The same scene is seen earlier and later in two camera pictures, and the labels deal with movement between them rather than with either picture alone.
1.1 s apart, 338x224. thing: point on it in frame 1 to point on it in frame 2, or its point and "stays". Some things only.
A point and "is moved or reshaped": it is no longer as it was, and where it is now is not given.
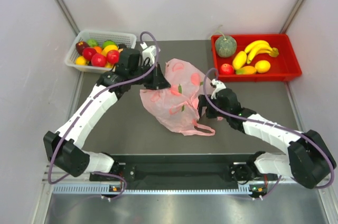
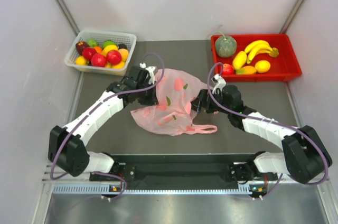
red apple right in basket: [113, 56] stays
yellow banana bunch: [259, 47] stays
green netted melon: [225, 46] stays
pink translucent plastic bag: [176, 107] is moved or reshaped
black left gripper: [158, 81] to [152, 100]
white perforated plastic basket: [123, 40] stays
